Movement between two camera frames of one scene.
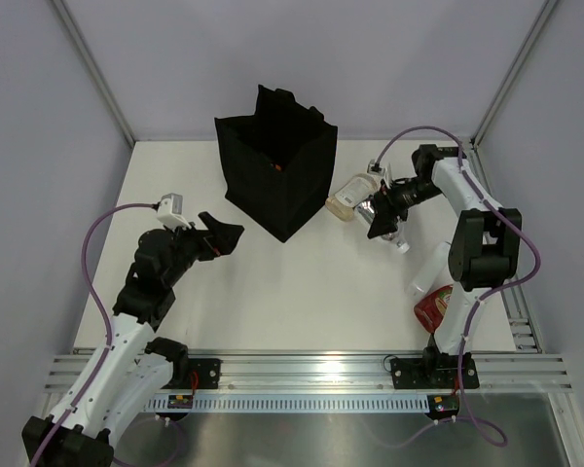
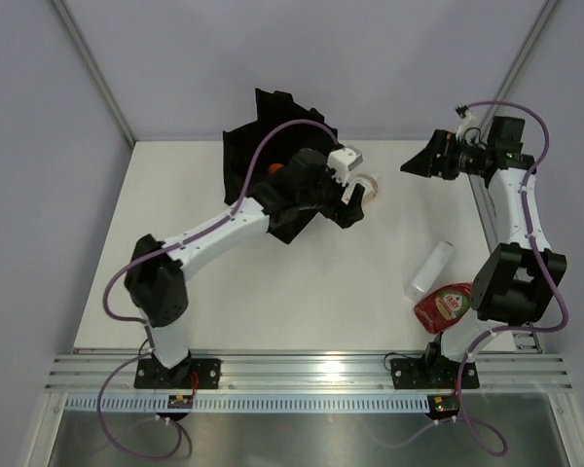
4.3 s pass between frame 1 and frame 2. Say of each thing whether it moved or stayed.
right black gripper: moved
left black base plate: stayed
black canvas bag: stayed
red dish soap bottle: stayed
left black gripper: moved
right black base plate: stayed
